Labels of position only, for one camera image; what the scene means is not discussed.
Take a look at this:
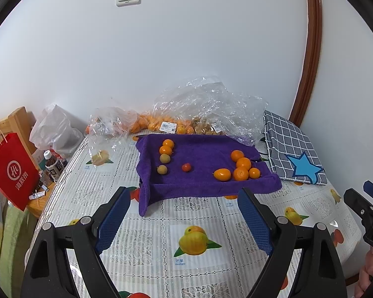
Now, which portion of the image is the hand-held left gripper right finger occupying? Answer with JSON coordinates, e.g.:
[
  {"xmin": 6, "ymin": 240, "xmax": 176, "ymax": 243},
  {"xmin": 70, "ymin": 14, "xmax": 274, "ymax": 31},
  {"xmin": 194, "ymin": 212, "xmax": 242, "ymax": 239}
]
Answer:
[{"xmin": 237, "ymin": 187, "xmax": 345, "ymax": 298}]

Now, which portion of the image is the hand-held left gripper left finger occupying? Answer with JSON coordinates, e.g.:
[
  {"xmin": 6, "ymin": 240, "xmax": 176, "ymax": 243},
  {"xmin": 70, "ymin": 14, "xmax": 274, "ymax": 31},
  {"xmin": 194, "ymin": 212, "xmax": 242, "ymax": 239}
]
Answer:
[{"xmin": 20, "ymin": 186, "xmax": 132, "ymax": 298}]

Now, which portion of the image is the oval orange mandarin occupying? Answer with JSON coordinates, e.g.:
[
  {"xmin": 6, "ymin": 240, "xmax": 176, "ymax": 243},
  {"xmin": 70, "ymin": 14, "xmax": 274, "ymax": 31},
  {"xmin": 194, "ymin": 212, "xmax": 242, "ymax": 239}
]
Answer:
[{"xmin": 213, "ymin": 168, "xmax": 231, "ymax": 181}]

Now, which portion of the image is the purple towel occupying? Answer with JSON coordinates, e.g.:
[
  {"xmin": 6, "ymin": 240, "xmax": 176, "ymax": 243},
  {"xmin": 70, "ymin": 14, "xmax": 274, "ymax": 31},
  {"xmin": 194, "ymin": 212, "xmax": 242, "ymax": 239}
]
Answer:
[{"xmin": 136, "ymin": 133, "xmax": 282, "ymax": 218}]

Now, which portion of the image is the person's right hand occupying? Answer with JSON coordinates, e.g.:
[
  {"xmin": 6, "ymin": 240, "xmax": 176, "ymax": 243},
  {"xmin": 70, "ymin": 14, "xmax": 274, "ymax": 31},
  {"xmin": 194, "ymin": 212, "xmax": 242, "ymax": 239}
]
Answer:
[{"xmin": 354, "ymin": 251, "xmax": 373, "ymax": 298}]

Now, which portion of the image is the fruit print tablecloth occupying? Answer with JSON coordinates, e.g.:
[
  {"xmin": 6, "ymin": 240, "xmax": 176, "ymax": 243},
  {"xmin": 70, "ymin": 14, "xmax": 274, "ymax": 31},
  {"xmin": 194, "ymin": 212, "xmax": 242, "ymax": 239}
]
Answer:
[{"xmin": 37, "ymin": 133, "xmax": 363, "ymax": 298}]

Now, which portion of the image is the wooden side table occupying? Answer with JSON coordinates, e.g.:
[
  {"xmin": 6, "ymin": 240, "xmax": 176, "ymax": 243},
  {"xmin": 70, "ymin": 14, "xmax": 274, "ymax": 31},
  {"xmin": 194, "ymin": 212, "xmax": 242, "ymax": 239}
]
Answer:
[{"xmin": 26, "ymin": 180, "xmax": 56, "ymax": 220}]

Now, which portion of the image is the black label drink bottle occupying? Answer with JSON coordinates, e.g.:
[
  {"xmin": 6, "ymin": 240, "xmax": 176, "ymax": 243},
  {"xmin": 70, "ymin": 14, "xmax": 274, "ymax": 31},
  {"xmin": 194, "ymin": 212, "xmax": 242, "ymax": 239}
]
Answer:
[{"xmin": 44, "ymin": 150, "xmax": 64, "ymax": 182}]

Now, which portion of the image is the checked cloth bag blue star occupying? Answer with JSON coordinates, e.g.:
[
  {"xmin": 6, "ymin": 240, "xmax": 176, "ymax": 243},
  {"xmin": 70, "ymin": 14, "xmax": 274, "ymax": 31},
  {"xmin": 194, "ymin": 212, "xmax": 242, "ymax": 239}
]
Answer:
[{"xmin": 263, "ymin": 110, "xmax": 328, "ymax": 186}]

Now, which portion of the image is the small clear plastic bag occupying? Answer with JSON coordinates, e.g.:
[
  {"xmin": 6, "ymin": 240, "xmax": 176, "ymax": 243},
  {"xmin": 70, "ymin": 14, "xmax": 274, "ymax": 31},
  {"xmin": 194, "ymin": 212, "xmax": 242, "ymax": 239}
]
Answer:
[{"xmin": 88, "ymin": 107, "xmax": 139, "ymax": 167}]

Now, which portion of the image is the green blanket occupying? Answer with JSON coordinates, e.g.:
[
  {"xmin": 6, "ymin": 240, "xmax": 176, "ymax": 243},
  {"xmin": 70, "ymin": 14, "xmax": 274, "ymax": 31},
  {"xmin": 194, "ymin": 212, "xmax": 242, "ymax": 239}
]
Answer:
[{"xmin": 0, "ymin": 203, "xmax": 39, "ymax": 298}]

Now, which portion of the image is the clear bag of brown fruit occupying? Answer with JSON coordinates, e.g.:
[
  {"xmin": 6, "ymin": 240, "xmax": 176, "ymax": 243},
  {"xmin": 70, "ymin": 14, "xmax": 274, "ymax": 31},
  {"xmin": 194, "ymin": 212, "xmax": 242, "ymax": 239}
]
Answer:
[{"xmin": 191, "ymin": 116, "xmax": 228, "ymax": 136}]

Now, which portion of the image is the clear bag of oranges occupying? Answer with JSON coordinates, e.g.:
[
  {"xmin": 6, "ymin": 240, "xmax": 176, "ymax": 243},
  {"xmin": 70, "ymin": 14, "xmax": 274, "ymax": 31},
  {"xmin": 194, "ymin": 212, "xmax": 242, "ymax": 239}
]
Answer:
[{"xmin": 131, "ymin": 113, "xmax": 195, "ymax": 135}]

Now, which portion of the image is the white plastic bag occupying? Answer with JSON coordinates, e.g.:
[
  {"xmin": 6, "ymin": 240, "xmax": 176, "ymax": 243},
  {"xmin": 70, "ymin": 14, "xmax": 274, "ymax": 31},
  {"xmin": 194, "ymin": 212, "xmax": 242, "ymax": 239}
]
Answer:
[{"xmin": 29, "ymin": 104, "xmax": 85, "ymax": 159}]

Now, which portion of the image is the red paper bag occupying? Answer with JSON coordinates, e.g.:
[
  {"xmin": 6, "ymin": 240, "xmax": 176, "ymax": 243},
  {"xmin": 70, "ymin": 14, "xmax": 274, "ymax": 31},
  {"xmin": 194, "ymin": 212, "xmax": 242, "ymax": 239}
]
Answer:
[{"xmin": 0, "ymin": 125, "xmax": 42, "ymax": 211}]

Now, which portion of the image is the large crumpled clear plastic bag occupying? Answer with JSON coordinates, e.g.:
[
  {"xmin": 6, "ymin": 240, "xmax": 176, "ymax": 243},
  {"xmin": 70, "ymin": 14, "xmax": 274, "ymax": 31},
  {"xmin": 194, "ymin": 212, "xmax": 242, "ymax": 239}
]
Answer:
[{"xmin": 152, "ymin": 75, "xmax": 269, "ymax": 146}]

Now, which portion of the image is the wooden furniture frame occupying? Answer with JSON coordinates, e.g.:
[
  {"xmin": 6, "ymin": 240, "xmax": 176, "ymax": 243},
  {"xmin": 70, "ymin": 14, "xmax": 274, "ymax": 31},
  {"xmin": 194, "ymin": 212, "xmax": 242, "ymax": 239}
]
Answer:
[{"xmin": 0, "ymin": 106, "xmax": 39, "ymax": 168}]

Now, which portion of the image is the brown wooden door frame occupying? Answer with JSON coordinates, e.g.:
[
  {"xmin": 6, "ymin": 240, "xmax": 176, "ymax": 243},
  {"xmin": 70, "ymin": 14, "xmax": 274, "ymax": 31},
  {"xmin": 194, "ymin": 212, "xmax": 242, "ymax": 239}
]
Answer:
[{"xmin": 288, "ymin": 0, "xmax": 324, "ymax": 128}]

